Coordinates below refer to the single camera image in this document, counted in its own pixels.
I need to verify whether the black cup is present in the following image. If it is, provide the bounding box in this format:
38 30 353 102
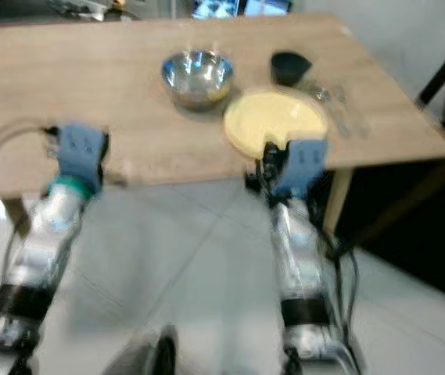
270 51 313 88

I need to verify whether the lit computer monitor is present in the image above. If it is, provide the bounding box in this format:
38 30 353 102
191 0 293 20

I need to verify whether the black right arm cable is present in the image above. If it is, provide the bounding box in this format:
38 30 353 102
324 227 364 345

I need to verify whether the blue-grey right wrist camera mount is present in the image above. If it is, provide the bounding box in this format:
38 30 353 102
275 139 329 198

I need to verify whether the round yellow plate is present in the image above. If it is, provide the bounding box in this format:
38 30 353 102
223 88 330 161

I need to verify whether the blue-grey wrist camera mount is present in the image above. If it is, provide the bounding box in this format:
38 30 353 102
56 123 107 188
275 139 329 198

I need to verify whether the stainless steel bowl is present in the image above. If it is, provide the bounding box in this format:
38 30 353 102
160 50 235 109

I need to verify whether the silver metal cutlery piece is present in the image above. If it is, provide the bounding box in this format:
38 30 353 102
308 80 371 140

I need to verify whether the light wooden table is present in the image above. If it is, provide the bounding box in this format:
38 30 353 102
0 11 445 259

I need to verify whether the black robot foot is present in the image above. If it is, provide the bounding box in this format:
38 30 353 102
103 323 179 375

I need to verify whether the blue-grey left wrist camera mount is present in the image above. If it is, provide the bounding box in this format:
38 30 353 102
56 123 107 188

